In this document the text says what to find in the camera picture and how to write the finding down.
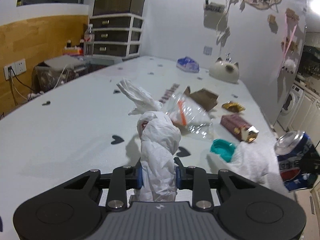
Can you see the white wall power socket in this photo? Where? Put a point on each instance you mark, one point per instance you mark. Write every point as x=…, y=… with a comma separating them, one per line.
x=16, y=68

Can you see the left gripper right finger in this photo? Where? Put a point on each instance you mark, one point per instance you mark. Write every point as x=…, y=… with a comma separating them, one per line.
x=201, y=183

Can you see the white fluffy towel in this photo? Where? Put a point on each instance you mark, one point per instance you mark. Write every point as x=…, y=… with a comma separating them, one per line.
x=258, y=163

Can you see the maroon snack box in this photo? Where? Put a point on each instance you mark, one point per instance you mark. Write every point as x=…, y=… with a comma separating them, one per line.
x=239, y=127

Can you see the white cat ceramic figure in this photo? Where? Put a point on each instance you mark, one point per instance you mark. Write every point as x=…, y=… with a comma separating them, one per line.
x=224, y=70

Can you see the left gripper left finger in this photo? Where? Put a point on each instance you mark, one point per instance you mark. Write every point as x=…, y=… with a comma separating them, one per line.
x=92, y=183

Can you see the white drawer cabinet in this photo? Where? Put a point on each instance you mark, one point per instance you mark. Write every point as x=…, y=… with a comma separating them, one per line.
x=117, y=35

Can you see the water bottle by cabinet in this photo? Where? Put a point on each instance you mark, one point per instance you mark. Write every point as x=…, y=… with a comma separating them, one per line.
x=89, y=40

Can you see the brown torn cardboard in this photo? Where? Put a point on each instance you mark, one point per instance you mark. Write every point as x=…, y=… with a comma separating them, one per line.
x=205, y=98

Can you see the blue tissue pack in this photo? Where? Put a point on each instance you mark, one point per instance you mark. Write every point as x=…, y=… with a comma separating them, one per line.
x=187, y=64

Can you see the white plastic bag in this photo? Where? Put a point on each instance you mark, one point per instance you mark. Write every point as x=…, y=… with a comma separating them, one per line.
x=159, y=142

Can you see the grey box on side table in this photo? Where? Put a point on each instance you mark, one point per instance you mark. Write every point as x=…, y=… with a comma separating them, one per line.
x=54, y=72

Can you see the blue soda can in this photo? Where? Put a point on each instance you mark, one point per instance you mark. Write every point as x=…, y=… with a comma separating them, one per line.
x=298, y=160

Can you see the clear zip bag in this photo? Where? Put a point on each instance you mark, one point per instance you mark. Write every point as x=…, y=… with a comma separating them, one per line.
x=189, y=117

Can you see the gold foil wrapper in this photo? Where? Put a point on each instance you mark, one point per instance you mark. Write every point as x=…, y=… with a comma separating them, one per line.
x=233, y=107

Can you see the white kitchen cabinets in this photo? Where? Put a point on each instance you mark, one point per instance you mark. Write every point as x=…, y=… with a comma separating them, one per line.
x=307, y=115

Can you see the fluffy sheep wall toy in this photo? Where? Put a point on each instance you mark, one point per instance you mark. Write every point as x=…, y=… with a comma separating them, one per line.
x=289, y=66

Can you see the glass terrarium tank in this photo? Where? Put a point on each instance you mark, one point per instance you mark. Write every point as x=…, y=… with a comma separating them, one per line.
x=104, y=7

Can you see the white washing machine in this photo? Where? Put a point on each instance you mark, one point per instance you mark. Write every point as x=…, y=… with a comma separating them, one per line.
x=290, y=107

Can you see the teal plastic lid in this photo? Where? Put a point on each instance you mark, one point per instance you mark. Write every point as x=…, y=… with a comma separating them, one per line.
x=223, y=148

